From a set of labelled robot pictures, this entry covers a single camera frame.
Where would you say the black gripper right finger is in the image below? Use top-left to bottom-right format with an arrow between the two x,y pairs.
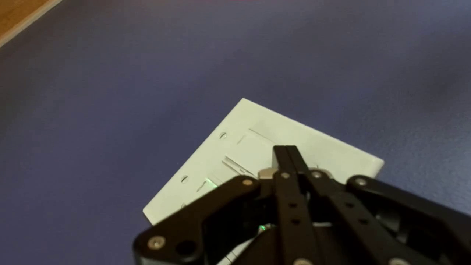
289,144 -> 471,265

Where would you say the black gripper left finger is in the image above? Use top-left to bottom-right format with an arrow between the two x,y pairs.
131,144 -> 324,265

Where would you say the white dimmer slider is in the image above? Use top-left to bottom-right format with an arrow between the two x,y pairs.
221,155 -> 258,178

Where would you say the white rocker switch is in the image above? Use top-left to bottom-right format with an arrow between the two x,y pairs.
238,127 -> 316,172
194,174 -> 247,199

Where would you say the white baseboard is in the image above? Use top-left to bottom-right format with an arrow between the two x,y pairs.
0,0 -> 66,50

